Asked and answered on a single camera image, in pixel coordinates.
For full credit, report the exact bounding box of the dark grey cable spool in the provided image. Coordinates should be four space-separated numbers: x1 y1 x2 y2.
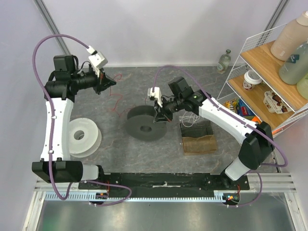
124 105 167 141

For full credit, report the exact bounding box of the red wire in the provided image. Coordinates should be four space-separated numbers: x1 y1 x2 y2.
107 73 132 118

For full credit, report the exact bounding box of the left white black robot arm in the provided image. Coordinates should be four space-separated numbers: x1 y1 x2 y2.
32 51 116 189

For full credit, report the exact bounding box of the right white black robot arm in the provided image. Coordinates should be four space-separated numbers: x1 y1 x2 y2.
147 77 274 190

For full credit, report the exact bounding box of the yellow candy bag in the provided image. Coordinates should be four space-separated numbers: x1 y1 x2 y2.
224 100 237 113

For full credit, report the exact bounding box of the blue snack box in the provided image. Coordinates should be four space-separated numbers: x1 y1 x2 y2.
236 99 255 120

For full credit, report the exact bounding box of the glass bottle green cap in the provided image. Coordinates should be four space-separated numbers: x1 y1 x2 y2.
217 49 231 74

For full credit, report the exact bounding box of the orange snack box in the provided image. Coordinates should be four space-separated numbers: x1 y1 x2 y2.
251 116 262 124

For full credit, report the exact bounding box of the white paper cup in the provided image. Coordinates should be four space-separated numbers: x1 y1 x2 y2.
243 70 262 90

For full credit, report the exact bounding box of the white pudding cup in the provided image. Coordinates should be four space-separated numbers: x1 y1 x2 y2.
263 90 291 114

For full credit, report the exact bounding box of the green liquid bottle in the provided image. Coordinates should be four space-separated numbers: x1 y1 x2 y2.
279 41 308 85

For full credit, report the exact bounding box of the light green bottle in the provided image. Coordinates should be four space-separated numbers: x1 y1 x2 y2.
296 74 308 100

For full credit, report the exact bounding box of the beige plastic bottle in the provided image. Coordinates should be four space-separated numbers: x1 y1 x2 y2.
270 11 308 61

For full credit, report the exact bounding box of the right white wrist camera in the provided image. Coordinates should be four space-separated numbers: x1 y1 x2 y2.
147 87 163 107

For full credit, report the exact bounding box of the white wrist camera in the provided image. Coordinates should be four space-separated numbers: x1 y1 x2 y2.
87 46 108 77
147 87 163 107

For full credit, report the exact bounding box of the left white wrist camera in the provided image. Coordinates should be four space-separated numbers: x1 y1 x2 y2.
87 46 108 77

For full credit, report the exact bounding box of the white wire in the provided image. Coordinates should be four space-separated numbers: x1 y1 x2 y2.
180 113 201 128

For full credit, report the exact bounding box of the white cable spool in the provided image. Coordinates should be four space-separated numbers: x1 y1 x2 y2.
69 118 102 158

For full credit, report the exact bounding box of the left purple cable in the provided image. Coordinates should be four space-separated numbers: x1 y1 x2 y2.
32 34 133 207

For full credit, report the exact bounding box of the purple cable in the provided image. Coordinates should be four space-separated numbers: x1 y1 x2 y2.
32 34 133 207
154 65 289 207

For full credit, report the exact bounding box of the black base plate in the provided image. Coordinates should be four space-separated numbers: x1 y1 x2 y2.
78 172 251 193

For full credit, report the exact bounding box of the white wire shelf rack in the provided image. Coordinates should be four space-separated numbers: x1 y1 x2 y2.
217 25 308 137

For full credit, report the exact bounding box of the blue grey cable duct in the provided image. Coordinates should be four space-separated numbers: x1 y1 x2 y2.
44 190 239 202

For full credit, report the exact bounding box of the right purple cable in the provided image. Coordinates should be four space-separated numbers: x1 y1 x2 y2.
154 65 289 207

